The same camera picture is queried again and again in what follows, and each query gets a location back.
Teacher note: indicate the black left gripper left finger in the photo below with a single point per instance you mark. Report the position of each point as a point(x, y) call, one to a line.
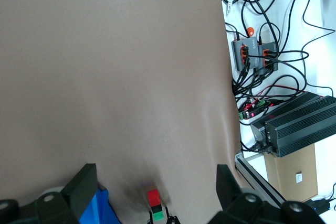
point(76, 192)

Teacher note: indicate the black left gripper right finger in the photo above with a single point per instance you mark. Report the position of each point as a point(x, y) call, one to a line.
point(236, 208)

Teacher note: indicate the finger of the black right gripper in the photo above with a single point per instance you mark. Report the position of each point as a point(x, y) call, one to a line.
point(150, 217)
point(172, 220)

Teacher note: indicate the green cube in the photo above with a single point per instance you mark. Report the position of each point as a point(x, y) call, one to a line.
point(158, 217)

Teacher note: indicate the red cube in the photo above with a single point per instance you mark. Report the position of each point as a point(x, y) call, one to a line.
point(153, 197)

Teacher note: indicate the black cube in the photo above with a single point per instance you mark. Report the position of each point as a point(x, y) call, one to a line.
point(156, 209)

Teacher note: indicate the blue plastic storage bin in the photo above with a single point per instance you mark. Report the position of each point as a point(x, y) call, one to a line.
point(99, 208)

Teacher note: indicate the cardboard box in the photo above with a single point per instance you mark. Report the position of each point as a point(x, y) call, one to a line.
point(288, 179)

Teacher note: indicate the small black device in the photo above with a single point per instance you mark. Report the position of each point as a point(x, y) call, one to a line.
point(319, 205)

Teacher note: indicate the small red circuit board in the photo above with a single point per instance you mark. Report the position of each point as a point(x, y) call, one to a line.
point(249, 113)

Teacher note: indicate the black finned power supply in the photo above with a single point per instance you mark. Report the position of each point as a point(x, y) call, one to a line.
point(302, 129)
point(288, 108)

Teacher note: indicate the brown table mat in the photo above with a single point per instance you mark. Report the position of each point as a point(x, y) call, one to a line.
point(105, 51)

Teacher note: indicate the grey orange USB hub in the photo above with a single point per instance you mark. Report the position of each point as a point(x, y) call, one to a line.
point(273, 48)
point(252, 60)

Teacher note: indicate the orange round tag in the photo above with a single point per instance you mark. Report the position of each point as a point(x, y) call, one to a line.
point(251, 31)

